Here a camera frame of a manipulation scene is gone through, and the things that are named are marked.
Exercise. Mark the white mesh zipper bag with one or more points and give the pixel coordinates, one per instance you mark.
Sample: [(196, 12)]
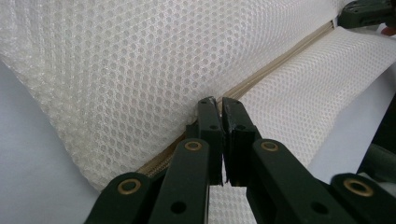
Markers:
[(124, 77)]

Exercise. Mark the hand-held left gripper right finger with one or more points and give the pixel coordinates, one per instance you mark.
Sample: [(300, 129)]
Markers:
[(238, 146)]

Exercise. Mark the small red object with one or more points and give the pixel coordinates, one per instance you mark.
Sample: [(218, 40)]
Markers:
[(389, 30)]

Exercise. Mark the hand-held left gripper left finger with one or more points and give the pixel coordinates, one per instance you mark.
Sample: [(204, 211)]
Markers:
[(211, 140)]

